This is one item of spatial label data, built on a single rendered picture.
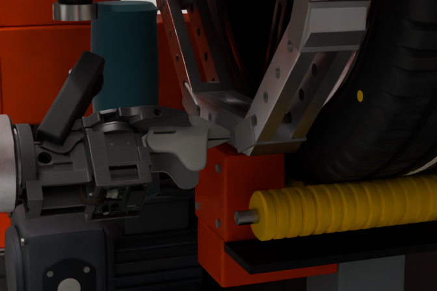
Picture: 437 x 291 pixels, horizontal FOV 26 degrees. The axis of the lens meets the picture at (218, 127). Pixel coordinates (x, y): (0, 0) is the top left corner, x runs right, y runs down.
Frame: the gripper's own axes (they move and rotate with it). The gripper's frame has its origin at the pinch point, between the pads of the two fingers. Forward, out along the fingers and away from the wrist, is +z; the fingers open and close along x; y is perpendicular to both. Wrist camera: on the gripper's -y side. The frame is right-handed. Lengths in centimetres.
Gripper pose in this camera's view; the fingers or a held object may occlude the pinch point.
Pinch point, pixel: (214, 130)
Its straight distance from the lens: 95.2
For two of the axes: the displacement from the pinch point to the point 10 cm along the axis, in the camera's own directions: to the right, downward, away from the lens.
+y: 2.2, 8.4, -4.9
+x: 2.5, -5.4, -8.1
